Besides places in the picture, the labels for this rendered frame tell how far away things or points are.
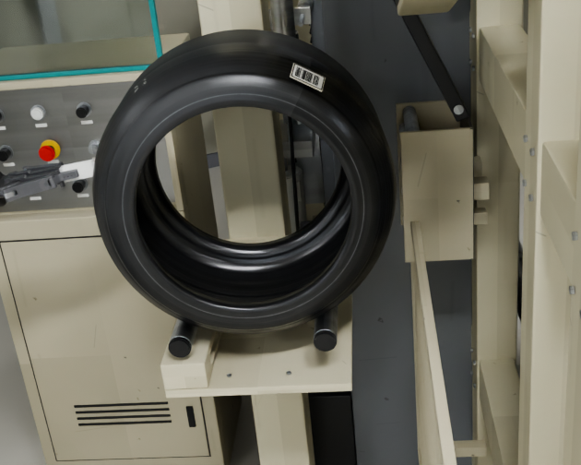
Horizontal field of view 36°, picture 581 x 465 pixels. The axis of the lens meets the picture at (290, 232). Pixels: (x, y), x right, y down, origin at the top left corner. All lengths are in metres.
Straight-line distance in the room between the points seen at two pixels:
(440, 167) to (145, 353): 1.09
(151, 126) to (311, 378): 0.59
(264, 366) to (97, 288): 0.79
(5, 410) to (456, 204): 1.97
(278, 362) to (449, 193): 0.50
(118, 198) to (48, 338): 1.06
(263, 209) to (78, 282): 0.70
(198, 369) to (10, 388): 1.77
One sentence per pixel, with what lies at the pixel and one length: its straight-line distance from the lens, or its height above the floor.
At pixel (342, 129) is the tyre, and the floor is 1.31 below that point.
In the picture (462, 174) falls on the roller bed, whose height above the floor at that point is 1.10.
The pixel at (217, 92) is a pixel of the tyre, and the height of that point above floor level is 1.39.
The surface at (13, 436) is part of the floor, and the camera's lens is 3.20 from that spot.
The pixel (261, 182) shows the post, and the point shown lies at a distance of 1.95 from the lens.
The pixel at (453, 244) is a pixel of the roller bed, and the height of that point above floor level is 0.94.
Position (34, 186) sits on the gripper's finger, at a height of 1.22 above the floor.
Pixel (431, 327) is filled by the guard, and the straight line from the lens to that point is 1.53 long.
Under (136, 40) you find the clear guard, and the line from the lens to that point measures 2.22.
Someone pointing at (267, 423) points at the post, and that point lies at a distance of 2.28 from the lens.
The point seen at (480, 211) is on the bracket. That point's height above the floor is 0.98.
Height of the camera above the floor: 1.81
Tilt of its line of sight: 26 degrees down
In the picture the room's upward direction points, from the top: 6 degrees counter-clockwise
